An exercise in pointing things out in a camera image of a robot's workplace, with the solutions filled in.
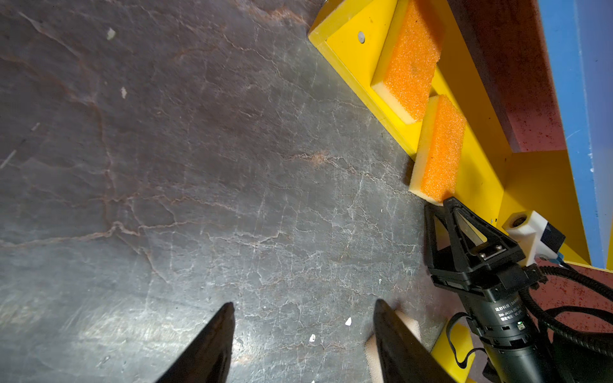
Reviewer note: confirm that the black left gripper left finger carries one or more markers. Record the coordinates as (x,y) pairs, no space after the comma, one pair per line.
(208,356)

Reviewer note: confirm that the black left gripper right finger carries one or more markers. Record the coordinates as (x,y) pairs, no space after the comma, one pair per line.
(424,367)

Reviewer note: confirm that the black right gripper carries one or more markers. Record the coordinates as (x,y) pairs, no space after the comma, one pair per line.
(490,293)

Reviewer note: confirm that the yellow orange scrub sponge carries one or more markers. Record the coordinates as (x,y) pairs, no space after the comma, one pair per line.
(408,59)

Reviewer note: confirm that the yellow shelf unit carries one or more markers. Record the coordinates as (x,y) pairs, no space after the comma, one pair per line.
(493,180)

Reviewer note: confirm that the pale pink sponge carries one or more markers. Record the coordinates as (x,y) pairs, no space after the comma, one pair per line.
(387,350)

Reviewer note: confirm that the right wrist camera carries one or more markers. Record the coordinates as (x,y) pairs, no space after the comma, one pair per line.
(537,238)

